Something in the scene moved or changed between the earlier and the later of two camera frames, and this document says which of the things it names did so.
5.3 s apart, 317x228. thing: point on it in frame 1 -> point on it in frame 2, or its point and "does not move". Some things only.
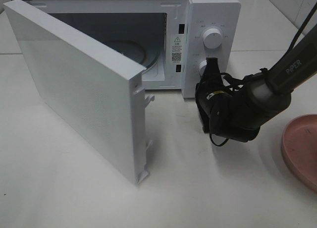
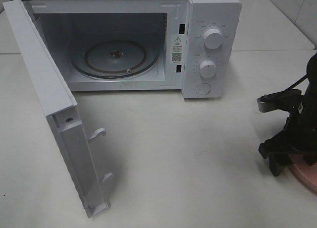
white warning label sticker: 177,48 does not move
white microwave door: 101,88 -> 60,108
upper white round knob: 212,38 does not move
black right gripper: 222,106 -> 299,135
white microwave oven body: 169,34 does not move
